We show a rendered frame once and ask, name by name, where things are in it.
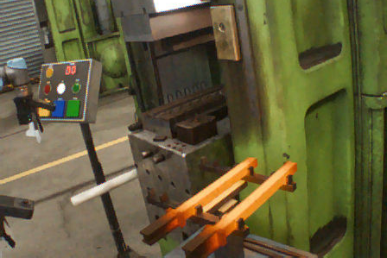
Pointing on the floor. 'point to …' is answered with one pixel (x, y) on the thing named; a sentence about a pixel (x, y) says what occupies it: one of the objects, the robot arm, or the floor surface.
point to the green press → (81, 22)
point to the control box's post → (101, 184)
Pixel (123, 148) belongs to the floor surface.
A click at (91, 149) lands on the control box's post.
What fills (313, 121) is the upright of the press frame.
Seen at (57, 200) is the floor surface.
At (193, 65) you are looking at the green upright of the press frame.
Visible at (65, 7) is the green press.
